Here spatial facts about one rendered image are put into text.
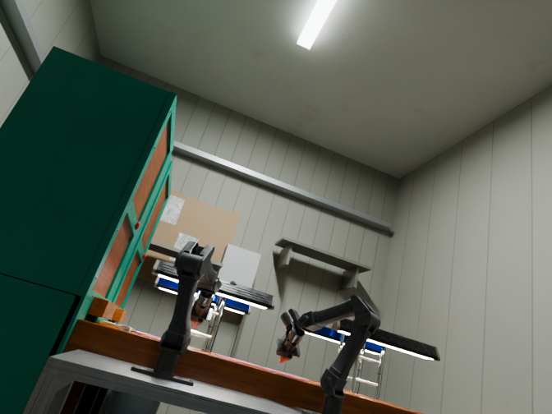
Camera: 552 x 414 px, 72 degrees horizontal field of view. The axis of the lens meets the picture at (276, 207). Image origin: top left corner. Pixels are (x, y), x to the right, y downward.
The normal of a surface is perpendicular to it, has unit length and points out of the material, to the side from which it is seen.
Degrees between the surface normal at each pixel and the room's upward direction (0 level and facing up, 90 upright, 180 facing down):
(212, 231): 90
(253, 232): 90
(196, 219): 90
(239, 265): 90
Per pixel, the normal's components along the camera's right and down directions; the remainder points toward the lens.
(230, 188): 0.29, -0.30
